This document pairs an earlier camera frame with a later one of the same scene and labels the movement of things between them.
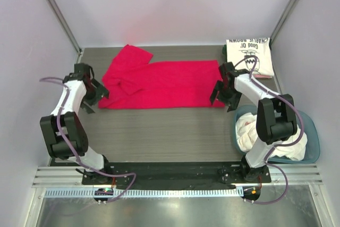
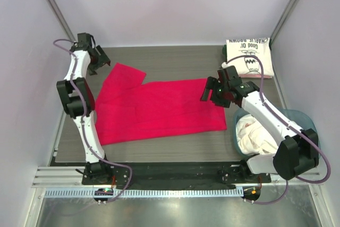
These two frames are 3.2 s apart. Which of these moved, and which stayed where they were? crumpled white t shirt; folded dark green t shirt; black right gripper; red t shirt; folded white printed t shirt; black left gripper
Moved: red t shirt; black left gripper
Stayed: crumpled white t shirt; folded white printed t shirt; folded dark green t shirt; black right gripper
